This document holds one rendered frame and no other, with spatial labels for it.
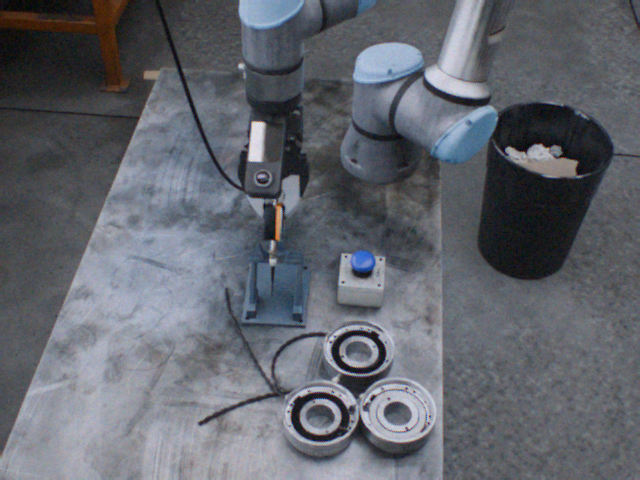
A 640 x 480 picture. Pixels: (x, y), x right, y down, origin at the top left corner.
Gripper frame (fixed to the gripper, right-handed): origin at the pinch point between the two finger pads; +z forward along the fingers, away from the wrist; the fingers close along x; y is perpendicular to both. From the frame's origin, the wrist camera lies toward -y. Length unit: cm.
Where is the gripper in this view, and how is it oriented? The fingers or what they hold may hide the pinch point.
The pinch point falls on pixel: (274, 214)
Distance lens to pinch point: 118.2
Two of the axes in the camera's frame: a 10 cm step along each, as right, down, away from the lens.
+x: -10.0, -0.5, 0.2
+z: -0.2, 7.0, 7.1
